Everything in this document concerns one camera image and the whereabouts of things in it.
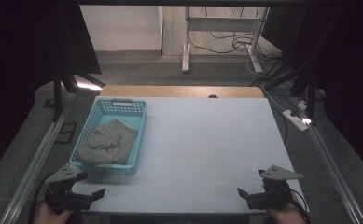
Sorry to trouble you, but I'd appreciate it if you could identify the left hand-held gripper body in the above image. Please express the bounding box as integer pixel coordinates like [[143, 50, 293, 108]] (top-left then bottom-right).
[[44, 163, 93, 215]]

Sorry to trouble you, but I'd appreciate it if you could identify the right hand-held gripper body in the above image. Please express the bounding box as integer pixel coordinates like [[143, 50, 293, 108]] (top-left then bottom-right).
[[247, 164, 304, 211]]

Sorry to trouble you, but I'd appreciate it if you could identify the grey garment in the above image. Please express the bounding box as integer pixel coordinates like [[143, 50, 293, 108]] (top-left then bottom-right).
[[76, 118, 139, 166]]

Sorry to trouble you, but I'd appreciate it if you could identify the light blue plastic basket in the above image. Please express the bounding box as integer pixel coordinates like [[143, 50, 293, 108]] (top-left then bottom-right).
[[68, 96, 147, 176]]

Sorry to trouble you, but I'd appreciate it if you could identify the person's right hand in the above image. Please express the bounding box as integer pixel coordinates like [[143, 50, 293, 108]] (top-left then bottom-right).
[[267, 192, 308, 224]]

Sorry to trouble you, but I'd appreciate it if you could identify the person's left hand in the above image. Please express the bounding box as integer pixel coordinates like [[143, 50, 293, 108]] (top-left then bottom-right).
[[33, 203, 75, 224]]

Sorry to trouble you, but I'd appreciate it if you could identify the black floor socket plate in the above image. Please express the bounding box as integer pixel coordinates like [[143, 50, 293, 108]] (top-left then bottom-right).
[[55, 122, 78, 145]]

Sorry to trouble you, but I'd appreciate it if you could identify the white power strip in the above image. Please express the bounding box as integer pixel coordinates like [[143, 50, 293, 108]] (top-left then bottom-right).
[[282, 108, 310, 133]]

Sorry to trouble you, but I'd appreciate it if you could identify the black metal stand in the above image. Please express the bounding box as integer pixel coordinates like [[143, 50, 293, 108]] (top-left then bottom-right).
[[51, 69, 107, 123], [290, 12, 342, 125]]

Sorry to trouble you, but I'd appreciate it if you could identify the dark curtain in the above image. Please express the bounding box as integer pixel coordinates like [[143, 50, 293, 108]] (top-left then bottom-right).
[[262, 0, 363, 181], [0, 0, 102, 182]]

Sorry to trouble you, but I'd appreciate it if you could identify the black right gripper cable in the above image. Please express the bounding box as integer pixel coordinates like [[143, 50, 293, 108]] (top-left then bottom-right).
[[290, 188, 312, 224]]

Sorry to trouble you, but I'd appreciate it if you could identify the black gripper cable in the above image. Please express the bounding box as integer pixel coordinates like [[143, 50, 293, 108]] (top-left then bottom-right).
[[290, 188, 312, 224], [28, 174, 57, 224]]

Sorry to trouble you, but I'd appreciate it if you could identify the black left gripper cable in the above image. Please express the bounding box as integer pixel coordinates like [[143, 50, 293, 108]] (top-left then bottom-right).
[[28, 174, 57, 224]]

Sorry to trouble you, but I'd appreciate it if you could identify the aluminium rail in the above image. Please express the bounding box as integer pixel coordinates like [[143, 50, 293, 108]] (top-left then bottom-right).
[[0, 92, 77, 224], [294, 99, 363, 224]]

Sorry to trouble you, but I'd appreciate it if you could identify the bundle of floor cables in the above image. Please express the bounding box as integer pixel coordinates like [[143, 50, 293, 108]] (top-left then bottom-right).
[[188, 7, 295, 94]]

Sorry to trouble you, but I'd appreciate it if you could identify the white metal desk frame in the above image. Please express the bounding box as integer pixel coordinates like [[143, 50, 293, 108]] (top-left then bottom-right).
[[182, 6, 270, 75]]

